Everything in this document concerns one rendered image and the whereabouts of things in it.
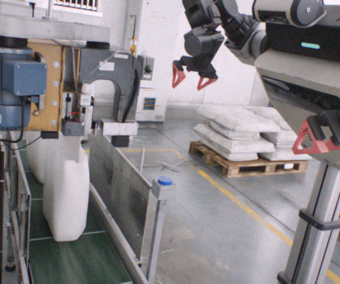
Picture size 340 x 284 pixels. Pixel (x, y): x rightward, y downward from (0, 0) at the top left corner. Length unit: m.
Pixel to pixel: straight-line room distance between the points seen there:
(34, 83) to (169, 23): 4.26
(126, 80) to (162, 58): 3.86
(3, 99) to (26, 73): 0.13
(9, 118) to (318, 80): 0.86
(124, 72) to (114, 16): 4.21
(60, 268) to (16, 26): 1.07
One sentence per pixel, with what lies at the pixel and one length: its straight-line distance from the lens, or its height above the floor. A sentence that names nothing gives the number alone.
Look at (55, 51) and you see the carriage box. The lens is 1.41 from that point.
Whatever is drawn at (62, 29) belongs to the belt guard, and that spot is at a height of 1.40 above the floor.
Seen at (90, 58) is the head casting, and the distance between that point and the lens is 1.43.
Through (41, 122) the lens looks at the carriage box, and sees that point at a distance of 1.46.
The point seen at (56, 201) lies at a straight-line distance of 1.88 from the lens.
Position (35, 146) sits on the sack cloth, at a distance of 2.53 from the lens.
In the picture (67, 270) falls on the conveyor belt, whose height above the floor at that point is 0.38.
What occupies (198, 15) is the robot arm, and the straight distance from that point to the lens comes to 1.13.
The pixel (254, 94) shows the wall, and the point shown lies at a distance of 7.08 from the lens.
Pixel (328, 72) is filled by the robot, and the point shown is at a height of 1.41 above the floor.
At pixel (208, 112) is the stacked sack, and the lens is 4.38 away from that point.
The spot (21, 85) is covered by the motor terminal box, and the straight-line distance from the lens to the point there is 1.14.
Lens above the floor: 1.46
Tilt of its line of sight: 17 degrees down
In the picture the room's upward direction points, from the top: 9 degrees clockwise
